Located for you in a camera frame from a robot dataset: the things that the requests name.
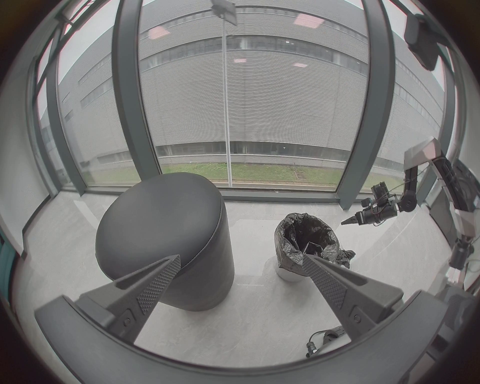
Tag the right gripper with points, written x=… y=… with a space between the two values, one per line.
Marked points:
x=378 y=214

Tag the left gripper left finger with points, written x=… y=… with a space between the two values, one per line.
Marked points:
x=150 y=292

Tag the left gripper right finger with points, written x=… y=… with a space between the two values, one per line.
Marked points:
x=330 y=288

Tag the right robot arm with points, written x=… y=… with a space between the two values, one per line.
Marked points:
x=455 y=195

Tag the crumpled black plastic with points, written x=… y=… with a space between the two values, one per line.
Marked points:
x=345 y=257

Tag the white trash bin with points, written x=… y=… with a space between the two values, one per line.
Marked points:
x=290 y=274

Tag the black plastic bag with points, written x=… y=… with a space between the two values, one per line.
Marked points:
x=287 y=243

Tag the dark grey round chair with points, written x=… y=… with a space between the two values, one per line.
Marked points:
x=165 y=225

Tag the window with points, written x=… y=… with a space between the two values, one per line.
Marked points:
x=262 y=93

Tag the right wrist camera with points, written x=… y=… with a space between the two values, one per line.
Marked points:
x=379 y=191

